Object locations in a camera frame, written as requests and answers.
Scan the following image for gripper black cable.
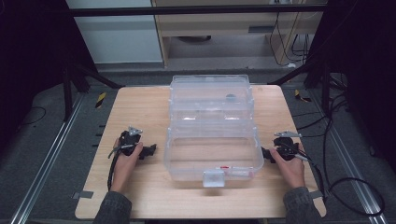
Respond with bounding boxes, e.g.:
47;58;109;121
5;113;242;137
297;151;329;202
106;151;121;192

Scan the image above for thin black floor cable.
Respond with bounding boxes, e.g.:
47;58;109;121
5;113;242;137
18;105;48;127

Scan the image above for person's left hand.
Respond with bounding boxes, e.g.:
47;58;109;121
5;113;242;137
109;138;145;194

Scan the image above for person's right hand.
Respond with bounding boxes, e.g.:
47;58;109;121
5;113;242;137
268;147;306;189

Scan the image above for black metal stand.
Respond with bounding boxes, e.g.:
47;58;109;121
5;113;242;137
266;57;332;117
61;60;126;123

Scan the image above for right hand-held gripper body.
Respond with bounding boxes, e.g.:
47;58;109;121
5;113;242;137
273;130;309;162

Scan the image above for yellow black striped tape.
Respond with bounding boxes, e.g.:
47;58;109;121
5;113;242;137
293;89;313;104
94;91;107;109

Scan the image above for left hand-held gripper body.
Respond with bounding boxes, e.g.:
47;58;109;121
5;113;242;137
107;125;145;160

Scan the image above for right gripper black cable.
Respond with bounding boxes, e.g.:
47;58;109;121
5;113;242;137
297;151;329;202

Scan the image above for black cables under desk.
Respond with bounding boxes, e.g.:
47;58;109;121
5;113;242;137
268;11;313;68

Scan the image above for clear plastic storage box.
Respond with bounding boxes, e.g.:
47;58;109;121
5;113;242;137
163;74;265;189

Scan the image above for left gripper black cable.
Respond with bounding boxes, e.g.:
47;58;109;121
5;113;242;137
106;151;121;192

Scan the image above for light wooden desk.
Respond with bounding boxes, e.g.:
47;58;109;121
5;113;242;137
150;0;329;68

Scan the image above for black horizontal bar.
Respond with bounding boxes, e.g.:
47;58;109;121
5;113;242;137
64;4;329;19

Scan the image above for black floor cable loop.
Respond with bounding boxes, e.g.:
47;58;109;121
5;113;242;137
323;176;386;217

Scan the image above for white cabinet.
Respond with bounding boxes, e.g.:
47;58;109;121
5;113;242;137
64;0;164;65

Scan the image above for aluminium floor rail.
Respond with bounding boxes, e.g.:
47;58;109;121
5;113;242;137
8;92;86;224
311;91;390;224

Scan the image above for bundle of black floor cables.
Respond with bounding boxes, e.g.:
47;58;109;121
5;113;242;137
291;73;351;178

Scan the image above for black curtain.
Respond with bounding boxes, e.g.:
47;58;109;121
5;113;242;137
0;0;96;153
311;0;396;175

